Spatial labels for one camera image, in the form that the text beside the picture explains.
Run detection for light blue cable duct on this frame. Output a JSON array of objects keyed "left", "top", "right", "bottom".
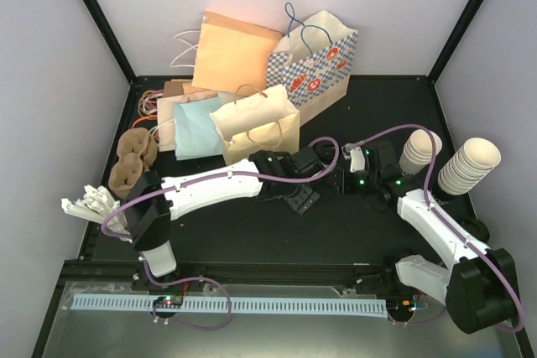
[{"left": 70, "top": 294, "right": 388, "bottom": 319}]

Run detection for black frame post right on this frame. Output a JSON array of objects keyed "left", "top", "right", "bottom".
[{"left": 427, "top": 0, "right": 485, "bottom": 85}]

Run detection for brown pulp carrier stack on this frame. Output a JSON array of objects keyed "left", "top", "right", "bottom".
[{"left": 108, "top": 127, "right": 159, "bottom": 199}]

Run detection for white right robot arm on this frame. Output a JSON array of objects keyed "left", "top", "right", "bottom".
[{"left": 327, "top": 142, "right": 524, "bottom": 334}]

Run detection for black cup lid stack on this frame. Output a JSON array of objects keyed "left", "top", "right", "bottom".
[{"left": 459, "top": 218, "right": 490, "bottom": 243}]

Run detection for short white cup stack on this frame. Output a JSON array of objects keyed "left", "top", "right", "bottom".
[{"left": 399, "top": 129, "right": 433, "bottom": 174}]

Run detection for flat brown paper bags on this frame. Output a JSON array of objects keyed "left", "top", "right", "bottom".
[{"left": 138, "top": 79, "right": 219, "bottom": 152}]

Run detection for tall white cup stack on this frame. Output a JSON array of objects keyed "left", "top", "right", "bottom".
[{"left": 438, "top": 137, "right": 502, "bottom": 196}]

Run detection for black frame post left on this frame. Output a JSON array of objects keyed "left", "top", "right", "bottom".
[{"left": 82, "top": 0, "right": 137, "bottom": 84}]

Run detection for orange paper bag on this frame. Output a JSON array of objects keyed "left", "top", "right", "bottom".
[{"left": 192, "top": 11, "right": 283, "bottom": 93}]

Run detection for blue checkered paper bag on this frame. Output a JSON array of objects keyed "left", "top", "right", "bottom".
[{"left": 266, "top": 3, "right": 358, "bottom": 125}]

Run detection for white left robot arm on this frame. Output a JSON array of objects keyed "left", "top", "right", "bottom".
[{"left": 125, "top": 147, "right": 326, "bottom": 290}]

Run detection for beige kraft paper bag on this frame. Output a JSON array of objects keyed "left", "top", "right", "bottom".
[{"left": 211, "top": 85, "right": 300, "bottom": 165}]

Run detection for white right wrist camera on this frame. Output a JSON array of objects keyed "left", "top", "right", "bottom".
[{"left": 341, "top": 143, "right": 367, "bottom": 174}]

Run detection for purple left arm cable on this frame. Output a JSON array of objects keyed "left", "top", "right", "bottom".
[{"left": 100, "top": 136, "right": 340, "bottom": 331}]

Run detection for black frame post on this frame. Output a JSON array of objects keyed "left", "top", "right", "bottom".
[
  {"left": 427, "top": 0, "right": 485, "bottom": 85},
  {"left": 82, "top": 0, "right": 137, "bottom": 84}
]

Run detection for black coffee cup lid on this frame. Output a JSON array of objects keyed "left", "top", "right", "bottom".
[{"left": 312, "top": 141, "right": 336, "bottom": 165}]

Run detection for light blue paper bag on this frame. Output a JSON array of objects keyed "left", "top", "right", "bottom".
[{"left": 173, "top": 97, "right": 222, "bottom": 161}]

